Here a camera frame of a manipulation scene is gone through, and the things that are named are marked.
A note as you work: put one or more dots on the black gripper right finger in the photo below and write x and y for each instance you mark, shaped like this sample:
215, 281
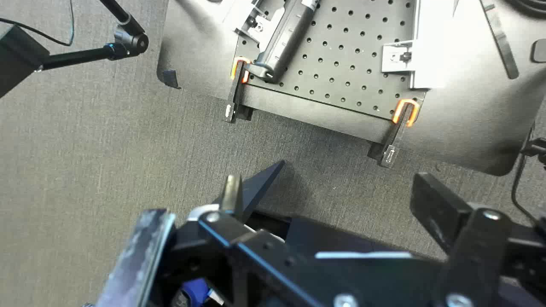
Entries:
440, 210

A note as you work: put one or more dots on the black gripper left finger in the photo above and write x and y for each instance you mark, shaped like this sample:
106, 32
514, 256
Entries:
142, 256

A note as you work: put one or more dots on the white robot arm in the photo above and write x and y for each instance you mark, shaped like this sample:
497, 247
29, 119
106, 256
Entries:
483, 102

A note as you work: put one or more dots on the perforated metal breadboard plate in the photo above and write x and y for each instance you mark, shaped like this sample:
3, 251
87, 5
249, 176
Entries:
341, 61

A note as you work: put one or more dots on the small grey metal bracket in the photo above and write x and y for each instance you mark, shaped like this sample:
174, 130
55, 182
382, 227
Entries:
398, 58

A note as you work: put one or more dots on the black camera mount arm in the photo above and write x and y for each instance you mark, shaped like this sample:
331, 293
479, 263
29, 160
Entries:
85, 53

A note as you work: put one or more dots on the silver aluminium rail bracket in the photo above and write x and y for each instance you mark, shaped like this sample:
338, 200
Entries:
283, 39

